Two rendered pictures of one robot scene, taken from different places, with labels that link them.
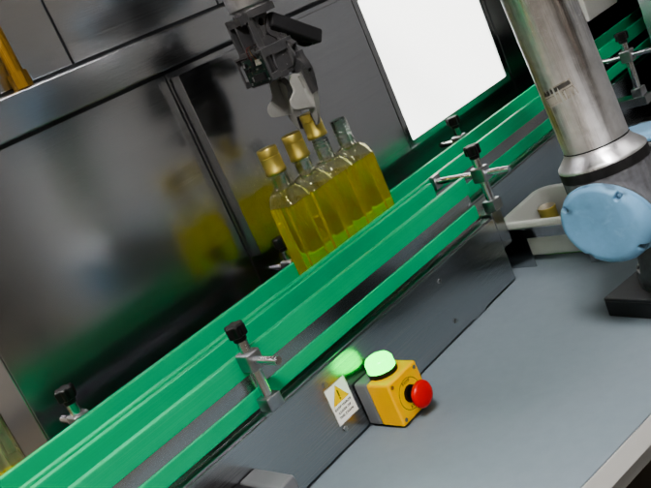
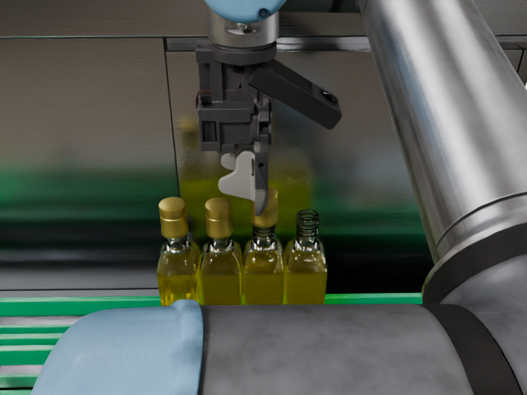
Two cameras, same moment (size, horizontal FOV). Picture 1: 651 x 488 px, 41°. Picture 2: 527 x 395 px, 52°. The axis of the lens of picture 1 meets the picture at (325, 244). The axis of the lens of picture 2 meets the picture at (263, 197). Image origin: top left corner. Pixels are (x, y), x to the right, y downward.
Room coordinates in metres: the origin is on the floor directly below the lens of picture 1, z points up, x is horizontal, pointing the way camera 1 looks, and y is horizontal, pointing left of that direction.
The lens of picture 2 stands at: (1.02, -0.43, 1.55)
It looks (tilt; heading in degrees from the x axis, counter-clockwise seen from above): 33 degrees down; 40
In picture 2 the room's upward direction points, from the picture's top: straight up
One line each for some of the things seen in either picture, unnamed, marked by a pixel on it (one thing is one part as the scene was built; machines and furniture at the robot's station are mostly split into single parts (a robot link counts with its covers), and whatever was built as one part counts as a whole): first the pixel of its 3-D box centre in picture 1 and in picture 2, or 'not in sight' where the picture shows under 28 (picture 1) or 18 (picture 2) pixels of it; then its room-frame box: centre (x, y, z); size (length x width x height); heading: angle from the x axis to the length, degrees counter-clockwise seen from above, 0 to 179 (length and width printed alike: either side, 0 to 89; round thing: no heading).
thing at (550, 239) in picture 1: (564, 225); not in sight; (1.51, -0.42, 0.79); 0.27 x 0.17 x 0.08; 41
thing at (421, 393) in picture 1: (417, 393); not in sight; (1.13, -0.03, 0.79); 0.04 x 0.03 x 0.04; 131
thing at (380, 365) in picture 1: (379, 363); not in sight; (1.16, 0.00, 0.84); 0.04 x 0.04 x 0.03
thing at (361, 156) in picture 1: (370, 198); (303, 301); (1.51, -0.11, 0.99); 0.06 x 0.06 x 0.21; 40
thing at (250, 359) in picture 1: (264, 368); not in sight; (1.06, 0.14, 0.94); 0.07 x 0.04 x 0.13; 41
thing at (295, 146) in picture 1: (294, 145); (219, 217); (1.43, -0.02, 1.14); 0.04 x 0.04 x 0.04
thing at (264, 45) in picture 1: (263, 45); (238, 95); (1.45, -0.04, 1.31); 0.09 x 0.08 x 0.12; 130
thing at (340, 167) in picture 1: (351, 212); (263, 302); (1.47, -0.06, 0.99); 0.06 x 0.06 x 0.21; 40
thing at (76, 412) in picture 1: (77, 427); not in sight; (1.15, 0.42, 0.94); 0.07 x 0.04 x 0.13; 41
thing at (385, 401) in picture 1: (393, 393); not in sight; (1.16, 0.00, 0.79); 0.07 x 0.07 x 0.07; 41
